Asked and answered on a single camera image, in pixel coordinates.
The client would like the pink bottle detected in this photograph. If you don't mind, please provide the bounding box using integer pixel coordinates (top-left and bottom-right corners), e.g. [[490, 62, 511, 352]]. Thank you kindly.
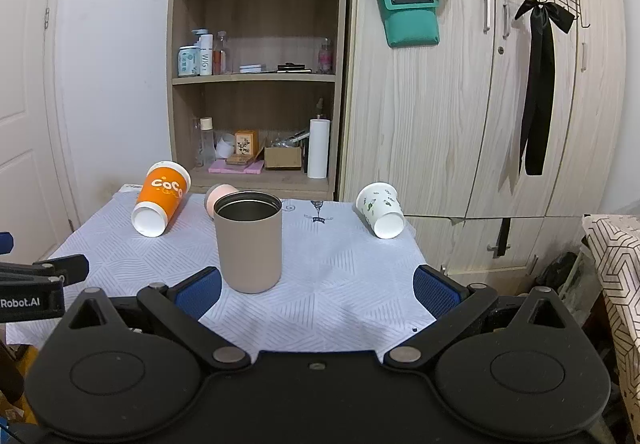
[[318, 38, 335, 74]]

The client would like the orange paper cup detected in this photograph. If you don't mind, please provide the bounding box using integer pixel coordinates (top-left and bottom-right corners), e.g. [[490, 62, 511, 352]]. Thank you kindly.
[[131, 161, 192, 238]]

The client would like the white jar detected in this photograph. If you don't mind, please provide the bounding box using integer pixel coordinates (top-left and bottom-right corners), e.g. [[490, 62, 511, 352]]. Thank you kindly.
[[215, 133, 237, 159]]

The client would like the white patterned tablecloth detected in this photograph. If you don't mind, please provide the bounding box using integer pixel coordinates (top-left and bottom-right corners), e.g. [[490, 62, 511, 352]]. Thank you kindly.
[[5, 188, 441, 354]]

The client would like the black strap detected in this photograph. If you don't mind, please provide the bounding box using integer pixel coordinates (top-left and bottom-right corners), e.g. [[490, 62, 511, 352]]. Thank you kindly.
[[492, 217, 512, 259]]

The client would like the teal pouch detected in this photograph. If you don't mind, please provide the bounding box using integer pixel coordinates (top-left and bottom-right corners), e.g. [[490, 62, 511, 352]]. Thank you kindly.
[[376, 0, 442, 48]]

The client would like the geometric patterned cloth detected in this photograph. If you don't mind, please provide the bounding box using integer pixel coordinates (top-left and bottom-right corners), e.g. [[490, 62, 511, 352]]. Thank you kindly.
[[582, 213, 640, 427]]

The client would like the black ribbon bow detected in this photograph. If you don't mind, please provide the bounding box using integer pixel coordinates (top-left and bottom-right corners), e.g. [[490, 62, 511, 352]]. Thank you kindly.
[[514, 0, 576, 176]]

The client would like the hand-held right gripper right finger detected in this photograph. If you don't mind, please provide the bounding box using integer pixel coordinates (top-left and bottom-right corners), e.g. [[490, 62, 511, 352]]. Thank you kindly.
[[383, 265, 585, 371]]

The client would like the clear bottle orange liquid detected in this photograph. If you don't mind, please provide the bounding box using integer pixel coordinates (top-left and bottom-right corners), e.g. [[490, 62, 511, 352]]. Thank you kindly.
[[214, 31, 232, 75]]

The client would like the brown cardboard box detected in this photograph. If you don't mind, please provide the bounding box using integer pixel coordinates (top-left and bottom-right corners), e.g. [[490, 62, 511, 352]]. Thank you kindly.
[[263, 144, 304, 170]]

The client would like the pink flat box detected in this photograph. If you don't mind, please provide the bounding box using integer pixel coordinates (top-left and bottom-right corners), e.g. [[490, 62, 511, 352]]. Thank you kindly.
[[208, 159, 265, 175]]

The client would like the taupe metal-lined cup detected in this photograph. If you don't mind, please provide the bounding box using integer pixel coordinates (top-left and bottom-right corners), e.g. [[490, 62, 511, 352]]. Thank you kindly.
[[213, 191, 284, 295]]

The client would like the wooden open shelf unit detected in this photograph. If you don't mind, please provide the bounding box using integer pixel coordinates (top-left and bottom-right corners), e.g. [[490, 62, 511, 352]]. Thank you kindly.
[[166, 0, 350, 201]]

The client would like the dark bag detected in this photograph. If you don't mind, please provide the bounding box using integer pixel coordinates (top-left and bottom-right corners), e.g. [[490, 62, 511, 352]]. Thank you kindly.
[[536, 251, 602, 316]]

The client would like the brown cardboard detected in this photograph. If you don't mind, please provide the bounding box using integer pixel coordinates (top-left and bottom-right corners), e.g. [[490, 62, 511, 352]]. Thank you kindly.
[[0, 343, 42, 425]]

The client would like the light wooden wardrobe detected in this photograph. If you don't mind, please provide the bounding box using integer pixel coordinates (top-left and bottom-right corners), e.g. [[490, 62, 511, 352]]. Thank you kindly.
[[339, 0, 627, 286]]

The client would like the pink cup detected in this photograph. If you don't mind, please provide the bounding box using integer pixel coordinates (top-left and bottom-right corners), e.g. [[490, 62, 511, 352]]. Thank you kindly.
[[205, 183, 239, 218]]

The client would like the white pump bottle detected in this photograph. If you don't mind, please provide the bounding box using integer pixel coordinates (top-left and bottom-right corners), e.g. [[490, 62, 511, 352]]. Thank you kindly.
[[191, 28, 215, 76]]

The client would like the clear bottle white cap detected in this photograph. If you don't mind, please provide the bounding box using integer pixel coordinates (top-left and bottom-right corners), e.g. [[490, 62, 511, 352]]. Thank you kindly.
[[198, 117, 216, 168]]

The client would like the teal label can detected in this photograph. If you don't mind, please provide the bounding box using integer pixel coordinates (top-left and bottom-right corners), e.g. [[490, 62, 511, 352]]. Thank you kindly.
[[178, 46, 200, 78]]

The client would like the orange flower-print box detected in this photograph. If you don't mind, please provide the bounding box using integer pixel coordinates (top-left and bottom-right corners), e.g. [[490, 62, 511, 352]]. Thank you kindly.
[[234, 129, 260, 158]]

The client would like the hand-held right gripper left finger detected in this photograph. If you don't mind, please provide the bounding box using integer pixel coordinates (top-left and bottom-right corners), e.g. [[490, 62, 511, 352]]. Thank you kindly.
[[60, 267, 252, 371]]

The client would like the white paper towel roll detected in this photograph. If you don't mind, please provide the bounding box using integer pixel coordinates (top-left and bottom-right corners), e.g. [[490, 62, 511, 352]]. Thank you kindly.
[[306, 118, 332, 179]]

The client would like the white green-print paper cup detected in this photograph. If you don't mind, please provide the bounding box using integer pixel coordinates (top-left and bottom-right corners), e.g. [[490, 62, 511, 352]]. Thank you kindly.
[[355, 181, 406, 240]]

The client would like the white door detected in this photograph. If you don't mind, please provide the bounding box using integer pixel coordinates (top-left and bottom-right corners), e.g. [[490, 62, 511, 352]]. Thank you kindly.
[[0, 0, 85, 270]]

